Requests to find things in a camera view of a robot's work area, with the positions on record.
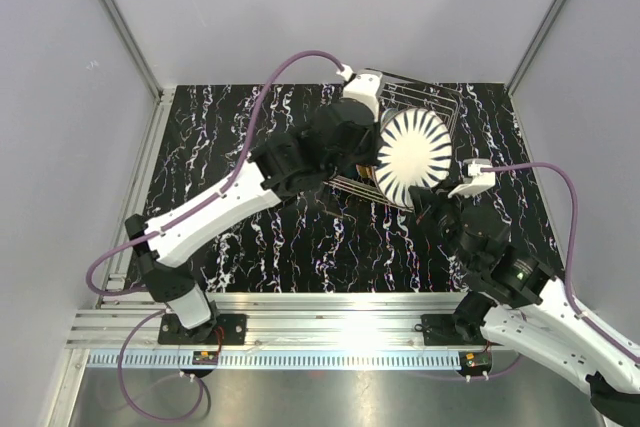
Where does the left small circuit board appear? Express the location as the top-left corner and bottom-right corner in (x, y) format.
(192, 351), (219, 365)

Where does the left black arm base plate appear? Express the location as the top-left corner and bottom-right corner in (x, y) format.
(158, 314), (248, 346)

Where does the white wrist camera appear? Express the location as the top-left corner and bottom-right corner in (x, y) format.
(339, 65), (384, 117)
(448, 158), (496, 198)

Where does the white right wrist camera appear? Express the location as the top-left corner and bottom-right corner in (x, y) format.
(448, 158), (496, 198)

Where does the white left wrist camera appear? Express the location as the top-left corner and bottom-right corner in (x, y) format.
(339, 65), (384, 117)

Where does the right aluminium frame post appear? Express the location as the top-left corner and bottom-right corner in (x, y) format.
(505, 0), (569, 97)

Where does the yellow woven pattern plate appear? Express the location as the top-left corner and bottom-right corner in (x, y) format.
(356, 165), (371, 179)

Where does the aluminium mounting rail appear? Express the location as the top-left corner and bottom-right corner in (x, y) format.
(66, 293), (464, 350)

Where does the white blue striped plate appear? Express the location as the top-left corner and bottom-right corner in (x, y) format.
(373, 108), (453, 209)

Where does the left aluminium frame post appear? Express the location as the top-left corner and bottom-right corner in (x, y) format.
(99, 0), (175, 105)

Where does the white slotted cable duct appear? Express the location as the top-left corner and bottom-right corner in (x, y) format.
(87, 349), (461, 371)

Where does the metal wire dish rack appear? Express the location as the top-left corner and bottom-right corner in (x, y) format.
(327, 72), (462, 210)

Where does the right small circuit board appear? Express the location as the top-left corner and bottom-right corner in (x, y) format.
(461, 350), (493, 371)

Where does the small circuit board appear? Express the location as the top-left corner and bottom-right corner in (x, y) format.
(461, 350), (493, 371)
(192, 351), (219, 365)

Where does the aluminium frame post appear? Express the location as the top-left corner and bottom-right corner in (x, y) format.
(505, 0), (569, 97)
(99, 0), (175, 105)

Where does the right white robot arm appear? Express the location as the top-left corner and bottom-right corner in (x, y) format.
(407, 186), (639, 426)

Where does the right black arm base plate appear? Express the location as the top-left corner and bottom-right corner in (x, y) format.
(420, 314), (464, 347)

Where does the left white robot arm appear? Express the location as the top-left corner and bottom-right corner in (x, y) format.
(125, 98), (380, 344)

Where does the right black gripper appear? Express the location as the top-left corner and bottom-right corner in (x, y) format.
(407, 178), (476, 270)

